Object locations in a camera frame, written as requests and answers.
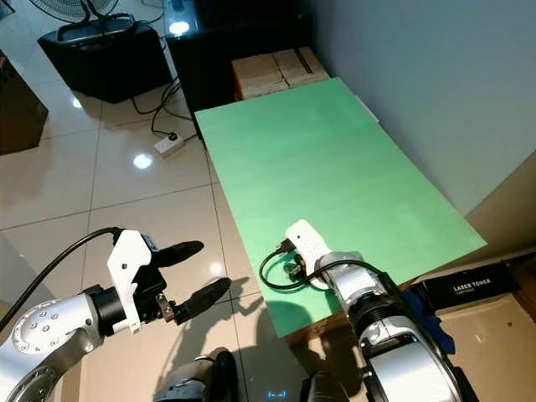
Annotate blue cloth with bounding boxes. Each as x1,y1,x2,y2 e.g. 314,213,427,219
400,283,458,356

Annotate large brown cardboard box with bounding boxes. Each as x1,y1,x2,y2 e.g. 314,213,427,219
0,51,50,157

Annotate black laser toner box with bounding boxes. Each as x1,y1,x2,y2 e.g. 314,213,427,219
417,260,523,312

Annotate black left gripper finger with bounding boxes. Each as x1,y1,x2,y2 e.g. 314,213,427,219
173,277,233,325
157,240,206,266

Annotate black floor power cable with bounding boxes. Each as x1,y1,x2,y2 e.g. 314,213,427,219
129,74,195,140

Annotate white power strip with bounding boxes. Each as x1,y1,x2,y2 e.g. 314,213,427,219
153,134,188,159

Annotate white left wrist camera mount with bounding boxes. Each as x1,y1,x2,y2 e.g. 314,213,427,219
106,228,165,335

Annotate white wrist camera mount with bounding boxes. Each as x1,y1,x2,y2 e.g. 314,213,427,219
106,228,165,335
284,219,338,291

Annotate black standing fan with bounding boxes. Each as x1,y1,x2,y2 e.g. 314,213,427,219
28,0,123,24

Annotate robot right leg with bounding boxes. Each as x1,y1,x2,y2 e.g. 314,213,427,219
301,368,354,402

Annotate black glossy cabinet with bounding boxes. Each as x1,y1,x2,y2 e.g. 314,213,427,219
163,0,316,141

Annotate taped beige cardboard box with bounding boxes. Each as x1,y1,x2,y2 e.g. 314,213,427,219
232,52,290,102
275,46,332,88

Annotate green topped wooden table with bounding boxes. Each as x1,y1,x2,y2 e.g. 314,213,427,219
193,76,489,346

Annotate black speaker box with handle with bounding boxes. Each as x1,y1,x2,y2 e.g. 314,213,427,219
37,18,173,106

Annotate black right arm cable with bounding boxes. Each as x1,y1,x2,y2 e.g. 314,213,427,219
259,241,388,293

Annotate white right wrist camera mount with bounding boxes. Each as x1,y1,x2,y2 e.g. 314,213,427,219
284,219,338,291

